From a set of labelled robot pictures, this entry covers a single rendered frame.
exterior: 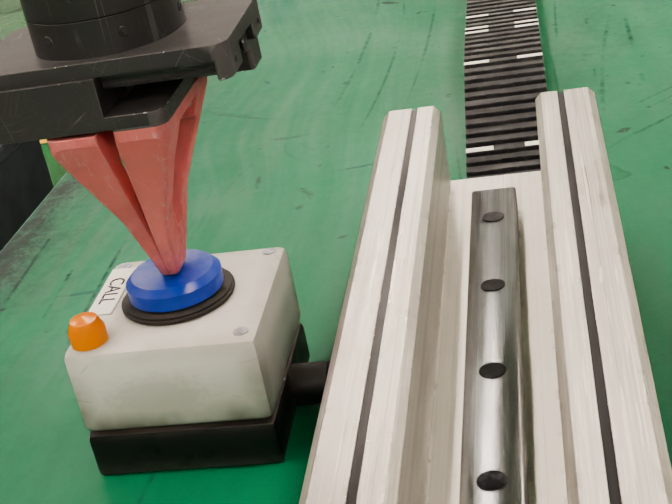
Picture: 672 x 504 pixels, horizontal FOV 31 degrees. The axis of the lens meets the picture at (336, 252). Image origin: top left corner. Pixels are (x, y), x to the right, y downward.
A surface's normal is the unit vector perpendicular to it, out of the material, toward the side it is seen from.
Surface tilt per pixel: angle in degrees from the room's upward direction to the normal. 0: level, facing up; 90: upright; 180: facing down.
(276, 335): 90
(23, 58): 0
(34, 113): 90
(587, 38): 0
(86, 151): 111
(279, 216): 0
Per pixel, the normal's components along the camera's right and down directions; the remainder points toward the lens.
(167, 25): 0.86, 0.08
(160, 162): -0.04, 0.75
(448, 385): -0.18, -0.88
